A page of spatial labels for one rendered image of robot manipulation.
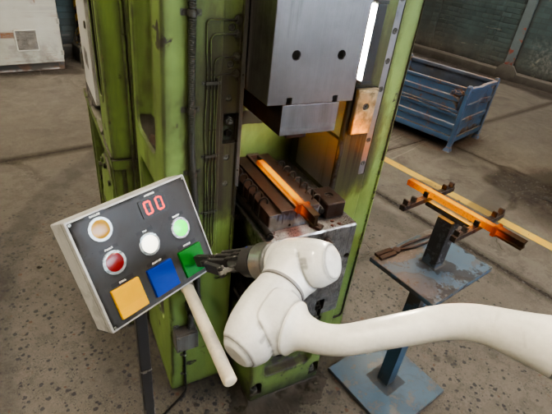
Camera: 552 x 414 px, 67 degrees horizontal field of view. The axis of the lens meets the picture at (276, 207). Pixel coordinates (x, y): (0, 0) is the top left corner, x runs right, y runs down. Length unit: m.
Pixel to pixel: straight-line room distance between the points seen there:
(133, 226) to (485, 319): 0.78
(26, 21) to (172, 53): 5.15
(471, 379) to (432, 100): 3.27
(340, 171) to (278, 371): 0.93
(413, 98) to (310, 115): 3.85
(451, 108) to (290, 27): 3.86
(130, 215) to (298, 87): 0.58
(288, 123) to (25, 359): 1.69
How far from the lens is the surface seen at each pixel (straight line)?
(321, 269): 0.82
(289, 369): 2.03
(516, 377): 2.64
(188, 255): 1.16
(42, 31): 6.38
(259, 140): 1.84
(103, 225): 1.05
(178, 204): 1.16
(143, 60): 1.62
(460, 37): 9.63
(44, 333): 2.47
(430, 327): 0.78
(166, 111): 1.27
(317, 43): 1.24
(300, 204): 1.44
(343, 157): 1.65
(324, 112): 1.33
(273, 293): 0.79
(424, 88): 5.04
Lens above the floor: 1.77
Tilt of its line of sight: 32 degrees down
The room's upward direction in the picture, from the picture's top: 7 degrees clockwise
